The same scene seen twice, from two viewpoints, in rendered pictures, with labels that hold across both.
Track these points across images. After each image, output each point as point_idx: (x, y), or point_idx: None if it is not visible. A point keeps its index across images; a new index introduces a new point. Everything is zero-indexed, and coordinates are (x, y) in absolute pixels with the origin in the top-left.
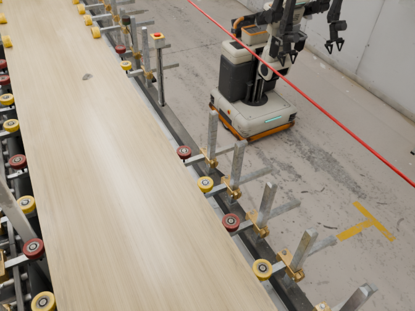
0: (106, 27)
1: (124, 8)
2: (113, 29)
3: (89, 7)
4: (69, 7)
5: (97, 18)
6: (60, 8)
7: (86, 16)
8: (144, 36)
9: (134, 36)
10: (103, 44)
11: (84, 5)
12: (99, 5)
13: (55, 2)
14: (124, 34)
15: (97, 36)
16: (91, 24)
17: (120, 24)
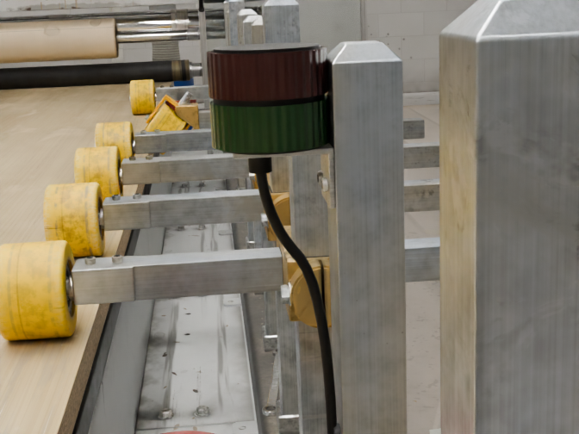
0: (150, 257)
1: (433, 291)
2: (212, 282)
3: (155, 165)
4: (68, 181)
5: (145, 208)
6: (13, 186)
7: (61, 188)
8: (512, 266)
9: (362, 335)
10: (36, 402)
11: (126, 158)
12: (222, 163)
13: (27, 165)
14: (302, 335)
15: (40, 329)
16: (92, 251)
17: (280, 244)
